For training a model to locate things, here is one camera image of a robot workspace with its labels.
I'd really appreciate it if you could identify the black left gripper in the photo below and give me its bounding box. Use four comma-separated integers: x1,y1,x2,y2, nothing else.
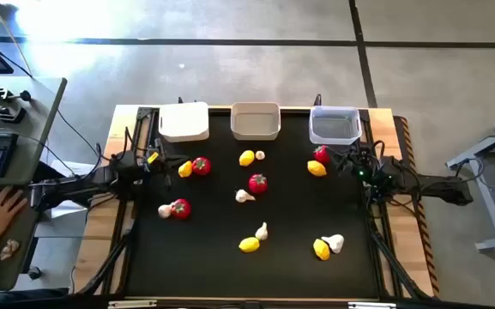
142,148,189,175

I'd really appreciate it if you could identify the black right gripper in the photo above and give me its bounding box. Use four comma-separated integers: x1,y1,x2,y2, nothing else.
329,149,375,184

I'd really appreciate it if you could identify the red toy tomato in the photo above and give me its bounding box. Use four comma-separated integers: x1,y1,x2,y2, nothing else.
247,173,269,196
170,197,192,221
313,145,331,166
191,156,213,177

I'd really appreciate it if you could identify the clear plastic basket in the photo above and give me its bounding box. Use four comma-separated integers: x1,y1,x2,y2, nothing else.
308,106,364,146

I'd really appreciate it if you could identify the white plastic basket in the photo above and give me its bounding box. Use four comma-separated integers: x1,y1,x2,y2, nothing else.
230,101,282,142
158,101,210,143

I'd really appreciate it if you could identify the black yellow hazard strip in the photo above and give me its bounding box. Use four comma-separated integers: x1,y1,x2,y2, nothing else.
395,115,441,297

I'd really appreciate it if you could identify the white paper sheet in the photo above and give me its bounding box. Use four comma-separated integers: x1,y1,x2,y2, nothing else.
49,159,98,220

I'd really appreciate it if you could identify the grey desk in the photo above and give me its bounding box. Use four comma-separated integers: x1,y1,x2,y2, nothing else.
0,76,69,293

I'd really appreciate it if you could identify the grey metal stand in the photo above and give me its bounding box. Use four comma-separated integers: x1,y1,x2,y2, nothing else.
445,109,495,253

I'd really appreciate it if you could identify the black desk clamp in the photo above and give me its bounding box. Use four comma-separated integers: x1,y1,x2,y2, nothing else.
0,101,28,124
0,83,33,106

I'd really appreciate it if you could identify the small beige crumpled object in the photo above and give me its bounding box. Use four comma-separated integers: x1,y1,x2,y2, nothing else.
0,239,21,262

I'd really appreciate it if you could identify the black cable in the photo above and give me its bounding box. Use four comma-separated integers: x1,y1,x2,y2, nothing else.
0,38,105,173

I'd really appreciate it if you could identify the silver metal bracket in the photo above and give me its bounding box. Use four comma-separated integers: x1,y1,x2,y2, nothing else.
347,301,397,309
107,299,158,309

